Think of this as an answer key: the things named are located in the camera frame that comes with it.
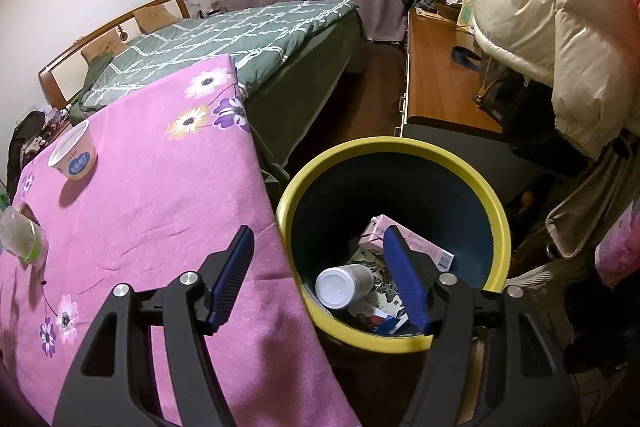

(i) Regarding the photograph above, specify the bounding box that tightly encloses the cream puffer jacket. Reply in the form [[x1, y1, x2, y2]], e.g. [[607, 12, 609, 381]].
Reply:
[[472, 0, 640, 160]]

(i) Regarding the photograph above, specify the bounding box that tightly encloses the clear plastic jar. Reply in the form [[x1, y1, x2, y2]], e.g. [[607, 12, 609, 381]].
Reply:
[[0, 206, 49, 267]]

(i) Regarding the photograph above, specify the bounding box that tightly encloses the brown pillow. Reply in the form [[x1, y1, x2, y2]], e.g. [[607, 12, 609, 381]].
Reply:
[[80, 39, 126, 62], [134, 5, 173, 32]]

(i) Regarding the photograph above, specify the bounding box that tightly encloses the pink strawberry milk carton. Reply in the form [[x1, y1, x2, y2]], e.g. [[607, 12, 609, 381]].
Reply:
[[357, 214, 455, 273]]

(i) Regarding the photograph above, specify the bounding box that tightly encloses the small white and red packet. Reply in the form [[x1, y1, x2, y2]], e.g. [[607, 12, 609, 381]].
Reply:
[[357, 309, 410, 335]]

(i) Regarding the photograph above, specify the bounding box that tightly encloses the pink floral cloth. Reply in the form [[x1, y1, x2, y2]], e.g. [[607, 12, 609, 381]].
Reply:
[[595, 202, 640, 288]]

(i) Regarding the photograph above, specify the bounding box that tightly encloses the long wooden desk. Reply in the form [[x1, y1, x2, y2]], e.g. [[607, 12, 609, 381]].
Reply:
[[400, 7, 503, 140]]

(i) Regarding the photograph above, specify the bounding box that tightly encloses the pale green box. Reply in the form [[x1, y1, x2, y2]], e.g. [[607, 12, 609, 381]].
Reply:
[[457, 0, 478, 28]]

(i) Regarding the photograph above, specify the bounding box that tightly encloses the white yogurt cup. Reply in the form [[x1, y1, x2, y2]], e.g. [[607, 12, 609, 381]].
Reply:
[[47, 121, 98, 182]]

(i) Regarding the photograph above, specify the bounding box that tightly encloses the bed with green quilt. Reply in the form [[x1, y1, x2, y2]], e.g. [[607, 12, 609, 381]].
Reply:
[[80, 0, 362, 108]]

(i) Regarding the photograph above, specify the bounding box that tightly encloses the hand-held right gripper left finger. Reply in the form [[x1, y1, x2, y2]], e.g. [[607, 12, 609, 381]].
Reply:
[[52, 225, 255, 427]]

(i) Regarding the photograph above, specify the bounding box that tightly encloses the wooden bed headboard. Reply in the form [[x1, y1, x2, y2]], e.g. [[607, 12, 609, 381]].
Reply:
[[39, 0, 191, 108]]

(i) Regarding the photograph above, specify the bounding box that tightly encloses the dark blue strap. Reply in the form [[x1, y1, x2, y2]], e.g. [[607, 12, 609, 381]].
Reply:
[[452, 47, 483, 72]]

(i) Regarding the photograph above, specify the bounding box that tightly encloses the black and white floral wrapper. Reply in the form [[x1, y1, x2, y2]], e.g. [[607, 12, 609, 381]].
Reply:
[[372, 264, 408, 303]]

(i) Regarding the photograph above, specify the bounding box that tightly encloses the beige bag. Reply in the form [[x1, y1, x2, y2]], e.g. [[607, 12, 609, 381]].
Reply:
[[545, 147, 626, 258]]

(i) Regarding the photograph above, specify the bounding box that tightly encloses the green and white plastic bottle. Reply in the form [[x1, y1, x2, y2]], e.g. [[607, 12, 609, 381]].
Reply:
[[315, 263, 376, 310]]

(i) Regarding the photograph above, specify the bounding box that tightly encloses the black bag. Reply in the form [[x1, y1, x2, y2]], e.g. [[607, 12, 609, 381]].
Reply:
[[7, 111, 48, 188]]

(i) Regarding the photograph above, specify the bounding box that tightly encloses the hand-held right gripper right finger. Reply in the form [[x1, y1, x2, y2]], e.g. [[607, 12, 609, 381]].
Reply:
[[382, 227, 571, 427]]

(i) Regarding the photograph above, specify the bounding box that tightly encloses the yellow-rimmed dark trash bin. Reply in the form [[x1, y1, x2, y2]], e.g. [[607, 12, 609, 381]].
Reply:
[[275, 137, 512, 355]]

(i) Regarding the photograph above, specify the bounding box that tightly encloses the pink floral tablecloth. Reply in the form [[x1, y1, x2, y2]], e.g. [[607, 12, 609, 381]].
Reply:
[[0, 54, 361, 427]]

